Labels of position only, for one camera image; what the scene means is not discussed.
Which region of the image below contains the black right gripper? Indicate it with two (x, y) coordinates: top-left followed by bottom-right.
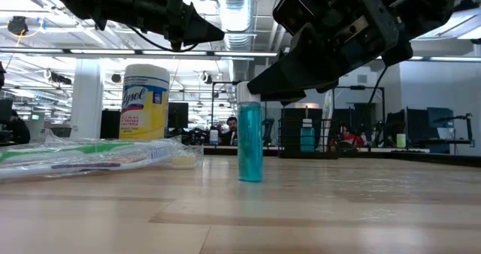
(246, 0), (414, 106)

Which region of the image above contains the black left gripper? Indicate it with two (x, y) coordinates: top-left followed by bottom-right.
(144, 0), (226, 52)

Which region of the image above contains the teal mouthwash bottle white cap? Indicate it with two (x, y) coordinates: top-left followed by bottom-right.
(299, 118), (316, 153)
(236, 81), (265, 183)

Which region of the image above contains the green toothbrush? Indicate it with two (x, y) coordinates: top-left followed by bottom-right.
(0, 140), (138, 163)

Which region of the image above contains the person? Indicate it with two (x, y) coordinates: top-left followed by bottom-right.
(219, 116), (239, 147)
(339, 125), (366, 149)
(4, 110), (32, 146)

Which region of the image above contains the black computer monitor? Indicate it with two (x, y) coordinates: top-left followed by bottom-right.
(167, 101), (190, 131)

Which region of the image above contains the long ceiling light bar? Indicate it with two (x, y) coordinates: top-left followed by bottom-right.
(0, 47), (280, 58)

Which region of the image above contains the yellow disinfecting wipes canister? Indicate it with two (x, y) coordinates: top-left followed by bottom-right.
(119, 63), (171, 141)

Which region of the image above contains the black monitor panel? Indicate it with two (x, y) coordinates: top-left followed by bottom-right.
(386, 109), (428, 147)

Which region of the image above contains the white pillar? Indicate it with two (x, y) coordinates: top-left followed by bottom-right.
(69, 57), (105, 140)

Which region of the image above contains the blue grey monitor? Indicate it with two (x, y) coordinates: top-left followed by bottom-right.
(426, 107), (455, 154)

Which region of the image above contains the ribbed silver ventilation duct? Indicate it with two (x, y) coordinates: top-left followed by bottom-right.
(214, 0), (257, 53)

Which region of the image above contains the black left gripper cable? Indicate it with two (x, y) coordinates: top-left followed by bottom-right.
(126, 23), (200, 53)

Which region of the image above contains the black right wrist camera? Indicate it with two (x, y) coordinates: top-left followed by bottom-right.
(273, 0), (319, 36)

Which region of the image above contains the black metal stand frame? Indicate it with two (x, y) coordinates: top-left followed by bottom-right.
(336, 83), (387, 150)
(210, 80), (241, 135)

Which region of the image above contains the black wire basket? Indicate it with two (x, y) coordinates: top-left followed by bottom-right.
(277, 116), (341, 160)

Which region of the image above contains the black ceiling camera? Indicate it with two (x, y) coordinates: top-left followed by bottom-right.
(6, 15), (30, 37)

